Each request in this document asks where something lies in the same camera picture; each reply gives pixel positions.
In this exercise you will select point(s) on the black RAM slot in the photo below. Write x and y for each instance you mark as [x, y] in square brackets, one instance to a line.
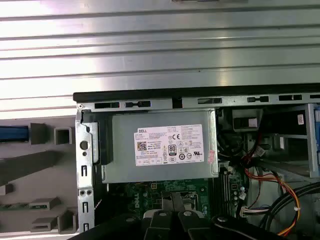
[226, 195]
[216, 195]

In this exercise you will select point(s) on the green RAM stick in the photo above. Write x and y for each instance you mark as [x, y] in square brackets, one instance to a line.
[15, 207]

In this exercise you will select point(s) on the blue plastic drive latch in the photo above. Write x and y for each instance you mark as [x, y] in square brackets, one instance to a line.
[317, 135]

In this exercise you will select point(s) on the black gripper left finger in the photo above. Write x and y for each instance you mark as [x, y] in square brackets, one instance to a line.
[155, 227]

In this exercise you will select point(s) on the silver CPU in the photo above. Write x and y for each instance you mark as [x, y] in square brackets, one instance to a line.
[189, 203]

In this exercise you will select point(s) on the black PC case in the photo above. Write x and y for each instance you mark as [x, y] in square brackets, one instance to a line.
[85, 155]

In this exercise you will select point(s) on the grey metal drive cage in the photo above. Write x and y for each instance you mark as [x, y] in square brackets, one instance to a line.
[310, 140]

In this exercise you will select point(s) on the green motherboard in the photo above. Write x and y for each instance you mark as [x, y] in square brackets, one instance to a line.
[140, 195]

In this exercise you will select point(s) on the grey parts rack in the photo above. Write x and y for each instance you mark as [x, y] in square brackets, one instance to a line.
[37, 160]

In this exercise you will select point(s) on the CPU socket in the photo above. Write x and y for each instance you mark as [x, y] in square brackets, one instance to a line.
[191, 193]

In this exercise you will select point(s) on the grey power supply unit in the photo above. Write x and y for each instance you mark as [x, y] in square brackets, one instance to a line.
[162, 120]

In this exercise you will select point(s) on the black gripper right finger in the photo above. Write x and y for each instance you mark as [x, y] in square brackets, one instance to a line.
[190, 227]

